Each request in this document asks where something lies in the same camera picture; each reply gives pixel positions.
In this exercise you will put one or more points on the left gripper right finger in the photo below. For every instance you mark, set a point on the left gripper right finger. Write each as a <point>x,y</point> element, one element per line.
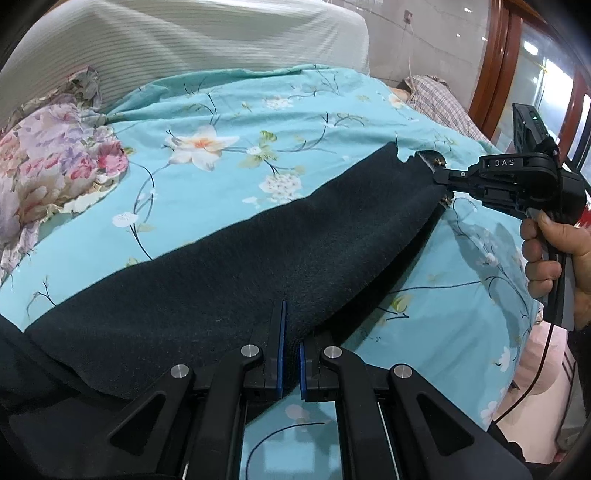
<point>393,424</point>

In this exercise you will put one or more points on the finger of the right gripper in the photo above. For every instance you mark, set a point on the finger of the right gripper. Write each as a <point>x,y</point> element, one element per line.
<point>454,180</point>

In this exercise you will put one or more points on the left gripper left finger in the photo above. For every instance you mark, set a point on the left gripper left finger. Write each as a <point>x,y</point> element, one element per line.
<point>190,426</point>

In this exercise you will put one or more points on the black pants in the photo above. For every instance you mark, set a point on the black pants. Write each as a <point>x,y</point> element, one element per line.
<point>333,256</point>

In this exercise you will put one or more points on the person's right hand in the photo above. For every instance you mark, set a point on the person's right hand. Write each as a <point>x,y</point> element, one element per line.
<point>541,273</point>

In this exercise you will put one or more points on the plaid checkered cloth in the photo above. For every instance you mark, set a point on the plaid checkered cloth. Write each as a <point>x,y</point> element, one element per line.
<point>432,97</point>

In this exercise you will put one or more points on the turquoise floral bed sheet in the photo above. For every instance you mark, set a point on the turquoise floral bed sheet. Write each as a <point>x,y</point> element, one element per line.
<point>210,149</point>

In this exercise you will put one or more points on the pink purple floral pillow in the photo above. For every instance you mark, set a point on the pink purple floral pillow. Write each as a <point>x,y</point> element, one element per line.
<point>58,156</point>

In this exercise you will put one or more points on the striped white headboard cover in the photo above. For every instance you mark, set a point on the striped white headboard cover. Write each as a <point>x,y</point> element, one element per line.
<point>132,43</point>

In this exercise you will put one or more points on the wooden door frame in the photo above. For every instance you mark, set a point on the wooden door frame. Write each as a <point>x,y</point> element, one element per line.
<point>526,62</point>

